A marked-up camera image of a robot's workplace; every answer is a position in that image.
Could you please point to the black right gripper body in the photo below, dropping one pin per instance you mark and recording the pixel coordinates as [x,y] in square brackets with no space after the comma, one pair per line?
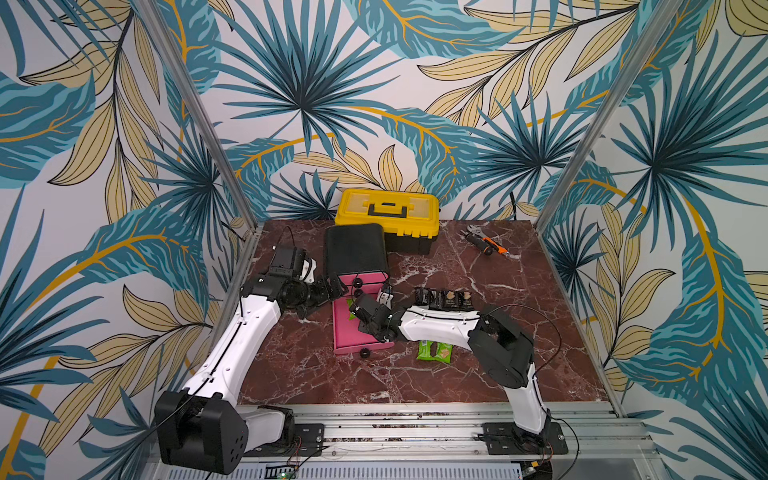
[363,309]

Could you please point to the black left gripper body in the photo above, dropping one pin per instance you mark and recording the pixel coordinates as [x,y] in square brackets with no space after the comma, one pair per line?
[316,293]

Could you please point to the green snack packet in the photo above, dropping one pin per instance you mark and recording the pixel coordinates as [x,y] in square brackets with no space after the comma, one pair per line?
[443,352]
[425,351]
[351,316]

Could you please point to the pink bottom drawer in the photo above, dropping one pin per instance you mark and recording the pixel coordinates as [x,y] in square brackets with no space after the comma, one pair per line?
[348,339]

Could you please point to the black cookie packet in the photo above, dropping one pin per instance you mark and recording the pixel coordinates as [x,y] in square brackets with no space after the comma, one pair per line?
[450,300]
[436,300]
[422,296]
[466,301]

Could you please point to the black drawer cabinet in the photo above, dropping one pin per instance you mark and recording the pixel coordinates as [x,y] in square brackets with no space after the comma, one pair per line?
[355,249]

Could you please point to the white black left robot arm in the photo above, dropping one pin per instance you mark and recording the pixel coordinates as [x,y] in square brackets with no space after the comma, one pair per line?
[199,426]

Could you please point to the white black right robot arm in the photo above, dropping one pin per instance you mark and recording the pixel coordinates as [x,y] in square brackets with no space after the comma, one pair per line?
[500,345]

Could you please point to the yellow black toolbox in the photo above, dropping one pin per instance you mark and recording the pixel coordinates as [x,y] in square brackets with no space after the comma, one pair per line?
[410,221]

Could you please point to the orange black pliers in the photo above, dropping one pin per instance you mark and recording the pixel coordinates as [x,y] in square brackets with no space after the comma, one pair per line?
[483,242]

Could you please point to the aluminium left corner post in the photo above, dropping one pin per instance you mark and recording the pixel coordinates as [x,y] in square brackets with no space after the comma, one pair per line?
[160,34]

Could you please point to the aluminium corner post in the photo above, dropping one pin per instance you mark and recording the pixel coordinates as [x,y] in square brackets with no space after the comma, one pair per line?
[647,40]
[160,34]

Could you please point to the aluminium front rail base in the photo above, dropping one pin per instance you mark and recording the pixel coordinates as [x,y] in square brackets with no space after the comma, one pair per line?
[440,441]

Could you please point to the aluminium right corner post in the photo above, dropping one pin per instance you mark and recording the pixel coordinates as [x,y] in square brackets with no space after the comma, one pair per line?
[647,40]

